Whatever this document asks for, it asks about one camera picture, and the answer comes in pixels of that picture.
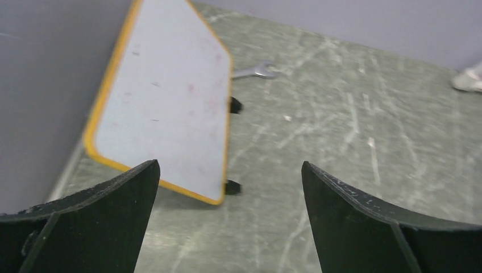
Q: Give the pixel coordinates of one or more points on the yellow framed whiteboard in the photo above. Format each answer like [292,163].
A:
[166,95]

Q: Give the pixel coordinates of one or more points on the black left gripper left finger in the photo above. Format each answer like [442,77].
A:
[98,229]

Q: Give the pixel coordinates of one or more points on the white PVC pipe frame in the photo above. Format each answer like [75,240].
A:
[468,80]

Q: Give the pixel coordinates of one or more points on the silver wrench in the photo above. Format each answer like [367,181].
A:
[262,70]

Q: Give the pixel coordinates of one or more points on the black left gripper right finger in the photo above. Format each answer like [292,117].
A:
[355,231]

